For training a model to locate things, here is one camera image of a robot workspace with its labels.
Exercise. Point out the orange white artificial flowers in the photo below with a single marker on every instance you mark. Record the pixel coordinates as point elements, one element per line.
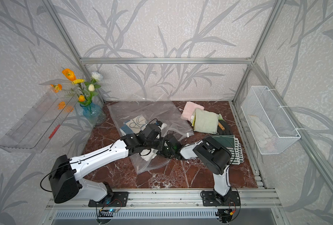
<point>87,90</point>

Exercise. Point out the red clip on shelf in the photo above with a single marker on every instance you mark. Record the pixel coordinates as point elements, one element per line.
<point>54,131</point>

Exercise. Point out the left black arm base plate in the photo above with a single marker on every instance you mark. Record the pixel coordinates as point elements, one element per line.
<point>116,199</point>

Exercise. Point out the white wire mesh basket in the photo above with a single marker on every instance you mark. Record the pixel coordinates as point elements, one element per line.
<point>261,102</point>

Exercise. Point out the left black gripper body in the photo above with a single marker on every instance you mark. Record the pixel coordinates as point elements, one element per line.
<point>156,144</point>

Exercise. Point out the green garden fork wooden handle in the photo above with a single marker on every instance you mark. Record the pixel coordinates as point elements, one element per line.
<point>220,126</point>

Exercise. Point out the green white striped towel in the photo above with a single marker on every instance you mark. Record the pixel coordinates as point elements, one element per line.
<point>236,149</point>

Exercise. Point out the clear plastic vacuum bag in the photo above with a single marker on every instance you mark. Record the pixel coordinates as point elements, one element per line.
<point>164,111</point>

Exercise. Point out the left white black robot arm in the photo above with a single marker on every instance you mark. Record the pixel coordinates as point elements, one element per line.
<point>67,177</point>

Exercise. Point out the pink folded towel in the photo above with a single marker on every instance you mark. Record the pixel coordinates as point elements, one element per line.
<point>189,109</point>

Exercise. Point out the light green towel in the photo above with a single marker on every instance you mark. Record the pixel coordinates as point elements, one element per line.
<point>205,122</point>

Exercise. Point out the white cloth in basket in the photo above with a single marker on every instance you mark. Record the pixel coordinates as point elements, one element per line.
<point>262,132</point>

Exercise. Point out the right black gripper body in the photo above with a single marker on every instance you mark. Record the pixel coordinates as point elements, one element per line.
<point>166,153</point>

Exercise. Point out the aluminium front rail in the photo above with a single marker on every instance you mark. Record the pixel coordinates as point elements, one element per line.
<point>191,199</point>

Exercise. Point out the blue patterned towel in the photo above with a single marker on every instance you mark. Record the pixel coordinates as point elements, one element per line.
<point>134,125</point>

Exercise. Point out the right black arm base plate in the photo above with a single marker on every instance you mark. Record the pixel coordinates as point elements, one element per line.
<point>212,198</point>

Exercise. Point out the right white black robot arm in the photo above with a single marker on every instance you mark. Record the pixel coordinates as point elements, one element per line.
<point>215,152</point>

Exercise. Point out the clear acrylic wall shelf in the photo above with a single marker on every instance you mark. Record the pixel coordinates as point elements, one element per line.
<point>30,134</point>

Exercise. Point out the blue glass vase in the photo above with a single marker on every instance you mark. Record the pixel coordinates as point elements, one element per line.
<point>93,113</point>

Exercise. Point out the aluminium cage frame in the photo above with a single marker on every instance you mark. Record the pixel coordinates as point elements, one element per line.
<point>315,155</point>

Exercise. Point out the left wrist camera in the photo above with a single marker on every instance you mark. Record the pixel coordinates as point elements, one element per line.
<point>160,126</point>

